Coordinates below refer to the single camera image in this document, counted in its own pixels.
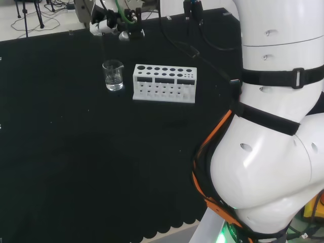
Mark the yellow stop button box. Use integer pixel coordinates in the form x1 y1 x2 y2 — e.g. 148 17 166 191
303 192 324 219

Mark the grey equipment box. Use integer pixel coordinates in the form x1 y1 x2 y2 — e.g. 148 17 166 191
74 0 94 25

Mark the black tripod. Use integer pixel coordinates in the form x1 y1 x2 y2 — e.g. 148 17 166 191
14 0 46 38

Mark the clear glass beaker with water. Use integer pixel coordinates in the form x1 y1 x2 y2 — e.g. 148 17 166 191
102 59 125 92

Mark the thin floor cable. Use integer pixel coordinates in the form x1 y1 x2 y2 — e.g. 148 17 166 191
10 14 61 32

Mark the white test tube rack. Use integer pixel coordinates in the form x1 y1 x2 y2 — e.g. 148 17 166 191
132 63 197 104

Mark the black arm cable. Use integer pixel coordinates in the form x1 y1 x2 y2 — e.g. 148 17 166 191
158 0 241 86

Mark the black bench cloth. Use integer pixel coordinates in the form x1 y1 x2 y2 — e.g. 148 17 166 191
0 7 245 243

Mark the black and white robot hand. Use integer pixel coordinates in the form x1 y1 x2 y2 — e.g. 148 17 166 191
88 0 159 42

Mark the clear glass rod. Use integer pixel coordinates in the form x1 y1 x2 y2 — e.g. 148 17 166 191
101 32 112 79

